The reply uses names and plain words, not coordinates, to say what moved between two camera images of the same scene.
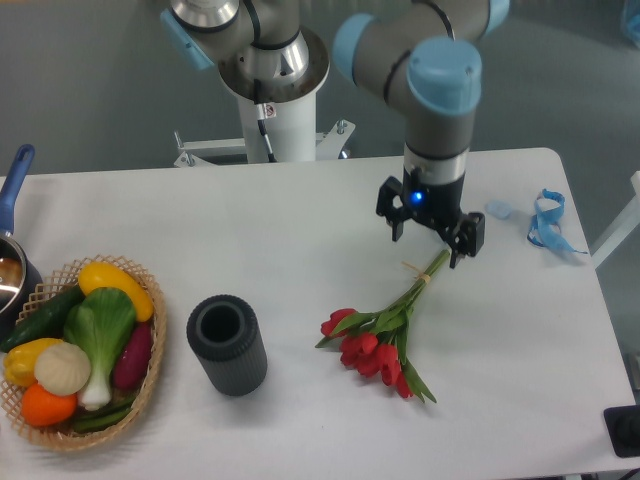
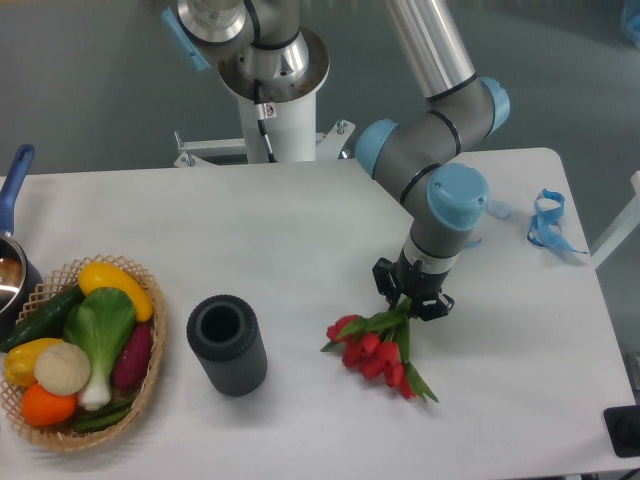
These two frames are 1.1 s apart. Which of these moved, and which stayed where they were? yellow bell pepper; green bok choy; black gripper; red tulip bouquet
Moved: black gripper
Stayed: yellow bell pepper; red tulip bouquet; green bok choy
